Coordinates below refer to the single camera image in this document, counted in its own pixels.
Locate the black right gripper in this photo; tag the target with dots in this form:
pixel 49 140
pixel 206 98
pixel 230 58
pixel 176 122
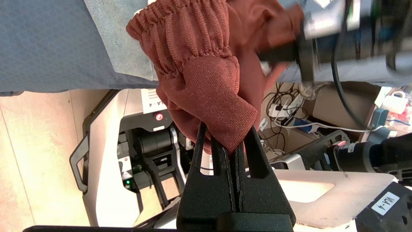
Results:
pixel 307 54

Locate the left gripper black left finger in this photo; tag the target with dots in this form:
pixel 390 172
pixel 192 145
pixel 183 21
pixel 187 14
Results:
pixel 206 199

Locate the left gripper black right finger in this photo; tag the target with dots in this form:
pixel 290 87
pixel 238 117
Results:
pixel 260 199

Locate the rust brown shorts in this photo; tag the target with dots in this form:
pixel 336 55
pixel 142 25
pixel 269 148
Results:
pixel 199 80

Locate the silver robot base chassis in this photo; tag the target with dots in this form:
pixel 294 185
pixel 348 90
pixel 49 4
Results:
pixel 103 193

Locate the white power strip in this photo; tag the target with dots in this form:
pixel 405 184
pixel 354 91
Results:
pixel 283 108

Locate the small blue plug adapter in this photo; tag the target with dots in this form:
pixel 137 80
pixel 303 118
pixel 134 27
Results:
pixel 304 124

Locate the blue-grey charger box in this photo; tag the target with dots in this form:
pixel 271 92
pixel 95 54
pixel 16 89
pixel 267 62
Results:
pixel 379 117

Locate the black block with white label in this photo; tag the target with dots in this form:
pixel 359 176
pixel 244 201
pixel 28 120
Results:
pixel 396 219

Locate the blue bed cover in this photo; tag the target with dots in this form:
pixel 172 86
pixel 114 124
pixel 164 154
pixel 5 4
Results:
pixel 48 48

